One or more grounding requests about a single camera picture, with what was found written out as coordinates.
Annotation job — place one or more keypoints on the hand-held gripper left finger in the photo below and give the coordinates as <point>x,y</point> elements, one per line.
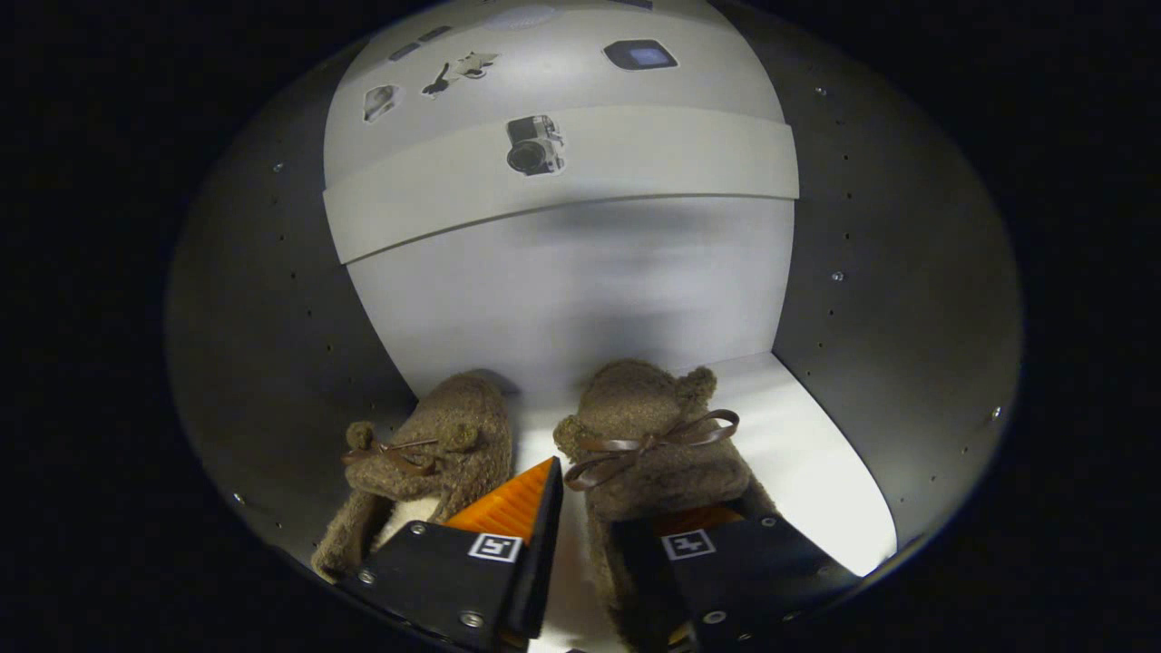
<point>535,562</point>

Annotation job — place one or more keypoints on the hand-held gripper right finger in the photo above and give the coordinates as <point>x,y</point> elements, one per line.
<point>753,571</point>

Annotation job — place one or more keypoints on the brown fuzzy slipper shoe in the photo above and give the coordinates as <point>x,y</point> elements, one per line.
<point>453,417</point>
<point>644,408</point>

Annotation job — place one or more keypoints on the dark grey shoe cabinet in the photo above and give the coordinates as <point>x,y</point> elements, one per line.
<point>245,317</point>

